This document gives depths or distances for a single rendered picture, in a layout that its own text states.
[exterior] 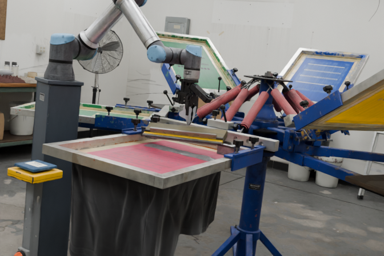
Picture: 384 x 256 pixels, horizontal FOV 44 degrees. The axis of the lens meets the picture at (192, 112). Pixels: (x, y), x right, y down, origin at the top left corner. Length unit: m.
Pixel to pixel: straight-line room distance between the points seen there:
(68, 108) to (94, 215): 0.70
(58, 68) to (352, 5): 4.46
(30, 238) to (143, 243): 0.39
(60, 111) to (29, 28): 3.99
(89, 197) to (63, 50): 0.81
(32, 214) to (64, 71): 0.90
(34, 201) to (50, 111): 0.77
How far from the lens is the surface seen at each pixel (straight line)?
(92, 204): 1.92
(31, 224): 1.75
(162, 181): 1.57
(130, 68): 7.74
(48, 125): 2.41
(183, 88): 2.19
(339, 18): 6.25
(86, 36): 2.50
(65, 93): 2.42
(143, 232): 1.79
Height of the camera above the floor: 1.40
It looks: 7 degrees down
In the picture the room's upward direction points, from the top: 6 degrees clockwise
